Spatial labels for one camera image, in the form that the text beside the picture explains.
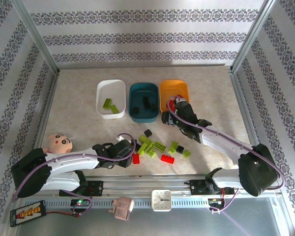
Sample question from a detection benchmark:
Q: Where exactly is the teal plastic container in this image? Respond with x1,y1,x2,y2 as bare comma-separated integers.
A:
128,83,161,123

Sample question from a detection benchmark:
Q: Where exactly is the orange plastic container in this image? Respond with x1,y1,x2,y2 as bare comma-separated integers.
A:
159,79,190,113

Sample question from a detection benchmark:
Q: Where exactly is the pink plush doll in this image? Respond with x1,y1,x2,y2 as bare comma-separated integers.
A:
43,132,76,155

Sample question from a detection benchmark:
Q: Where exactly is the control board with LEDs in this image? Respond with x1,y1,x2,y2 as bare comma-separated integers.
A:
71,199,90,207

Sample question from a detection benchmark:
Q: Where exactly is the white plastic container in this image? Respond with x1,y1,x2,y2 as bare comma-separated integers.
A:
95,78,127,120

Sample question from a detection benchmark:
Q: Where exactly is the pink pencil sharpener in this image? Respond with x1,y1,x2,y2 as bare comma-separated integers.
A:
109,196,135,221

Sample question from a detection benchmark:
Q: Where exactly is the white square clock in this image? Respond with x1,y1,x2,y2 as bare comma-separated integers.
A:
151,189,173,212

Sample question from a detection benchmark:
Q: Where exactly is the grey metal base sheet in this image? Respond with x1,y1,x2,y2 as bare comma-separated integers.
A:
11,196,290,236

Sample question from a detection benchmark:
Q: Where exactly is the black yellow charging board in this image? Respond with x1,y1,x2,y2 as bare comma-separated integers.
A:
9,200,46,227

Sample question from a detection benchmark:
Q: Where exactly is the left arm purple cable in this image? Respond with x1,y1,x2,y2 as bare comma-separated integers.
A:
12,132,138,203

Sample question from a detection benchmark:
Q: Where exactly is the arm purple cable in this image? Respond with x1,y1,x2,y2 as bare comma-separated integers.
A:
167,96,286,214
12,132,138,203

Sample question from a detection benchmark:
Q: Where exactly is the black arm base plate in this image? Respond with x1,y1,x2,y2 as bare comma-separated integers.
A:
189,179,234,197
85,180,105,197

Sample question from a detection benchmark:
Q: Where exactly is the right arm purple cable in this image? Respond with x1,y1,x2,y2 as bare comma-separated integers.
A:
167,96,286,214

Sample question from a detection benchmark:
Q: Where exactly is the aluminium back rail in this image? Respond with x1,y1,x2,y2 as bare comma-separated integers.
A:
58,63,233,72

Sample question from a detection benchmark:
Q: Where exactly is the aluminium side rail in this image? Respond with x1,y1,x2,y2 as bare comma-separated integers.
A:
228,70,271,177
31,71,61,150

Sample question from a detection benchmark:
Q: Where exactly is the slotted grey cable tray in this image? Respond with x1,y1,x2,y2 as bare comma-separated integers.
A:
24,198,212,209

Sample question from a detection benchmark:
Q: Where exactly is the red black power wire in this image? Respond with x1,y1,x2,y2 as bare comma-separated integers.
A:
44,193,98,218

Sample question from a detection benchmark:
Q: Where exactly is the small connector with wires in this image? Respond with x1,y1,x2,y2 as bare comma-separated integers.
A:
208,196,227,213

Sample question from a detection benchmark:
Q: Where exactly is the aluminium frame post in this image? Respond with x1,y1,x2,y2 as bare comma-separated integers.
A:
230,0,277,72
13,0,61,74

